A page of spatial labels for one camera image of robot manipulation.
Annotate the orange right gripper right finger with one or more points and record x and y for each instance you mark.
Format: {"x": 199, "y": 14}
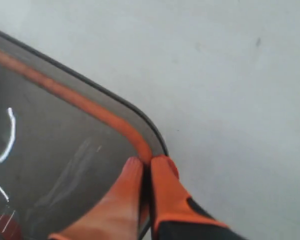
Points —
{"x": 174, "y": 213}

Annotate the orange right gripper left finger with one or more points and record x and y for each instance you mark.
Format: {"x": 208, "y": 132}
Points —
{"x": 116, "y": 215}

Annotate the dark transparent lunch box lid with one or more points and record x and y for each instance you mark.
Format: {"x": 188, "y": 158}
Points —
{"x": 64, "y": 140}

